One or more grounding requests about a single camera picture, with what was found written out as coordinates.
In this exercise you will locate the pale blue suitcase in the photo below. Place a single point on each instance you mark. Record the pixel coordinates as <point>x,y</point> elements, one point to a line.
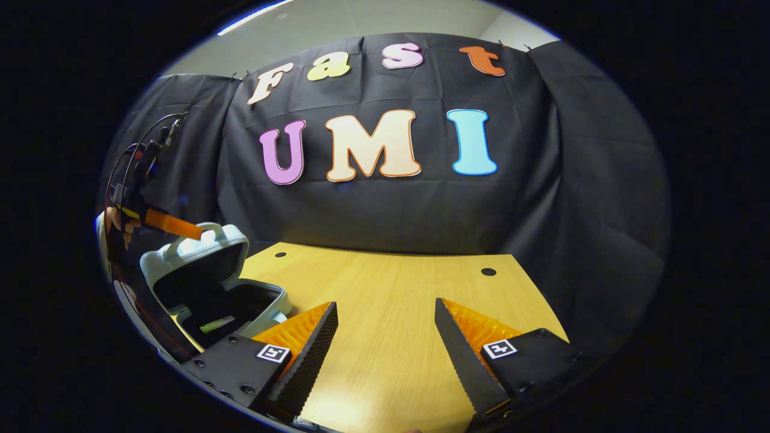
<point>201,267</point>

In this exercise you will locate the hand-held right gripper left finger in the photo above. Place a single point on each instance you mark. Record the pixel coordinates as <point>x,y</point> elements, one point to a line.
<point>307,361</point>

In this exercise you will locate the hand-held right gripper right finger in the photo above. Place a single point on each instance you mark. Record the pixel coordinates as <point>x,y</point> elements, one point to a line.
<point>466,361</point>

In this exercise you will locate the green skin care tube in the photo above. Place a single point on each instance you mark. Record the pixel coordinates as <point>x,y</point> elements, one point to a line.
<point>218,325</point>

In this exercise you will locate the black backdrop cloth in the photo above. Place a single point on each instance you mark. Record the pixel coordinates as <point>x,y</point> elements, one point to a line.
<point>571,180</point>

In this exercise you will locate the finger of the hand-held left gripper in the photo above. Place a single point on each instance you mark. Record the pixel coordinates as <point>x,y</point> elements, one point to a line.
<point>174,225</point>

